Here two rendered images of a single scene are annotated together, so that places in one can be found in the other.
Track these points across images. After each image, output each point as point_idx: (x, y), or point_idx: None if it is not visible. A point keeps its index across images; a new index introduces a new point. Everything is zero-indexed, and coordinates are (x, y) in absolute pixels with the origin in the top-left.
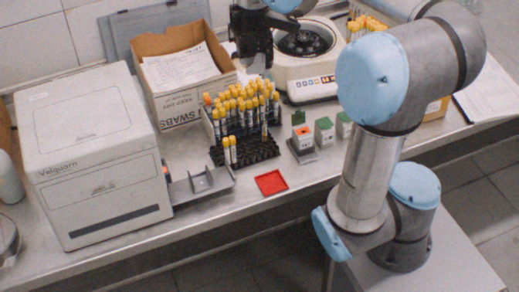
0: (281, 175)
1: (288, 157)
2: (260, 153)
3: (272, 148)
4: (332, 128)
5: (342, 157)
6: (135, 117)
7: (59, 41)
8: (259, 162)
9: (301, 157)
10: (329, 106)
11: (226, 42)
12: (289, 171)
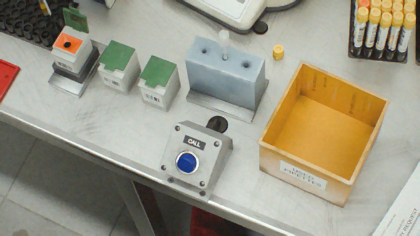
0: (9, 80)
1: (52, 62)
2: (20, 27)
3: (40, 32)
4: (120, 73)
5: (108, 126)
6: None
7: None
8: (17, 38)
9: (57, 77)
10: (205, 32)
11: None
12: (28, 82)
